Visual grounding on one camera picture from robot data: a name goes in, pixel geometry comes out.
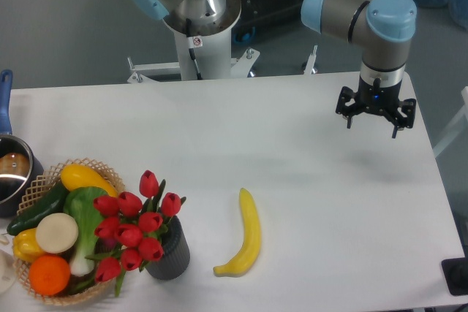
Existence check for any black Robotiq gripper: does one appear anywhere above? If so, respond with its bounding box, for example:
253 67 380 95
336 78 417 139

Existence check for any red tulip bouquet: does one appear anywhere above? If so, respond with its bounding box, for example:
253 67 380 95
89 170 186 296

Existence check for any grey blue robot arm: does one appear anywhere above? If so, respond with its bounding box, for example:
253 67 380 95
132 0 417 131

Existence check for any dark grey ribbed vase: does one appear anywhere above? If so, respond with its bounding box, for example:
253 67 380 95
146 216 191 281

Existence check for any black device at edge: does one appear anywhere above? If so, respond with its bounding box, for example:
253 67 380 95
441 257 467 296

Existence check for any yellow banana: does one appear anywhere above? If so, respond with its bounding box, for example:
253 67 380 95
213 188 262 277

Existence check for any yellow squash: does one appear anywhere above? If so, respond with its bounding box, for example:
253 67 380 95
60 164 118 197

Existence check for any green bok choy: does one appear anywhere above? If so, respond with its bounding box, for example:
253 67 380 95
63 186 107 277

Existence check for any green chili pepper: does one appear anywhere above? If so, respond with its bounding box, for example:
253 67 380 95
66 275 94 295

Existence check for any dark green cucumber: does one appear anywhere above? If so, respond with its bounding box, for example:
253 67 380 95
7 181 69 236

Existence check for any woven wicker basket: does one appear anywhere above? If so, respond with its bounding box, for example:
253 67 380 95
13 158 125 307

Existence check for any cream round disc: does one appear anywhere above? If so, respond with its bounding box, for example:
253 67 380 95
35 213 78 254

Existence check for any orange fruit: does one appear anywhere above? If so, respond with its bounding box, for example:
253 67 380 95
29 255 71 296

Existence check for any yellow bell pepper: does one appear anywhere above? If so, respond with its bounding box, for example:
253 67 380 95
12 228 46 263

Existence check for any white garlic clove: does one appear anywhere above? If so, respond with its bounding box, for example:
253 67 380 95
0 234 10 246

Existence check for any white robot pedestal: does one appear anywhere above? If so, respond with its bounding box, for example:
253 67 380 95
133 0 260 80

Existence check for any blue handled saucepan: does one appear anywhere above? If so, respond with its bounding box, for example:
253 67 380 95
1 69 43 218

